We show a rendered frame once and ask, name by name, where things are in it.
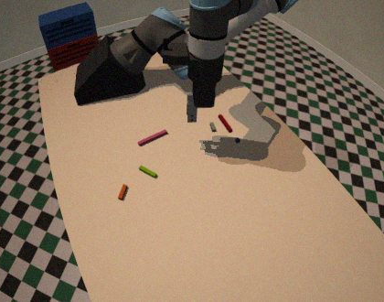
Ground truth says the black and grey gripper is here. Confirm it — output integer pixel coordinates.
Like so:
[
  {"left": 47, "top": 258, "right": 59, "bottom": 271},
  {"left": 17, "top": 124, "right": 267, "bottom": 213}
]
[{"left": 163, "top": 32, "right": 229, "bottom": 123}]

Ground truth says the orange rod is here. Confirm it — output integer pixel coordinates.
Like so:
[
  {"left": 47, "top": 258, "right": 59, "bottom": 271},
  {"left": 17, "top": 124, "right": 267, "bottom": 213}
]
[{"left": 118, "top": 184, "right": 128, "bottom": 200}]

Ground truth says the dark red rod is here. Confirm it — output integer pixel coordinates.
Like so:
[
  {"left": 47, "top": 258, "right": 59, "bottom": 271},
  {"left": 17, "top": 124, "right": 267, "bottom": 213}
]
[{"left": 219, "top": 114, "right": 232, "bottom": 133}]

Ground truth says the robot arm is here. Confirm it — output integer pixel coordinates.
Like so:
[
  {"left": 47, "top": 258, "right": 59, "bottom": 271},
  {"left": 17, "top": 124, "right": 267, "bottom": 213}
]
[{"left": 110, "top": 0, "right": 298, "bottom": 80}]

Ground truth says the pink rod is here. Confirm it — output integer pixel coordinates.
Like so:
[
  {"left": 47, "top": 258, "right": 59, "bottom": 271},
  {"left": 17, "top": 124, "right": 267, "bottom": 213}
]
[{"left": 138, "top": 130, "right": 167, "bottom": 146}]

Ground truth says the lime green rod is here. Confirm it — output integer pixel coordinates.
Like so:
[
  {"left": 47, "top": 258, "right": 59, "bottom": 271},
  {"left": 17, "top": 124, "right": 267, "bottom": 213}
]
[{"left": 139, "top": 166, "right": 157, "bottom": 178}]

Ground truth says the grey rod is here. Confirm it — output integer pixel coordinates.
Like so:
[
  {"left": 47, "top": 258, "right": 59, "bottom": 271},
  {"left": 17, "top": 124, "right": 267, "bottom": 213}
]
[{"left": 209, "top": 122, "right": 216, "bottom": 132}]

